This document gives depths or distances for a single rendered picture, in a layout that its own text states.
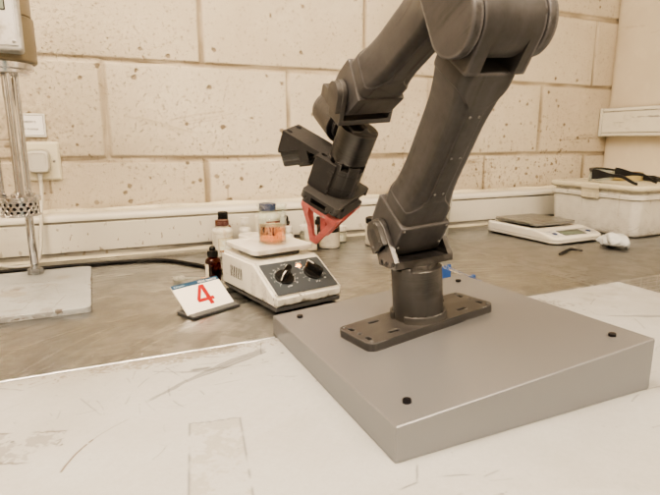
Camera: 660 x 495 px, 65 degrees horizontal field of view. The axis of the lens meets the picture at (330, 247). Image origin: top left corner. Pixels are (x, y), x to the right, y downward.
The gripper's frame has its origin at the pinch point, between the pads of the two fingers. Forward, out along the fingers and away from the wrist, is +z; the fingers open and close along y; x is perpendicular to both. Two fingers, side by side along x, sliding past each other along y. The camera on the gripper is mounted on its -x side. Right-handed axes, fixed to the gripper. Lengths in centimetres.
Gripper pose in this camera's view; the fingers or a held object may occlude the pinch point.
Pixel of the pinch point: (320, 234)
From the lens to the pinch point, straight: 83.8
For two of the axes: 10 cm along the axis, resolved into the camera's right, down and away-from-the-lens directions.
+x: 8.1, 5.3, -2.7
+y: -5.1, 4.0, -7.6
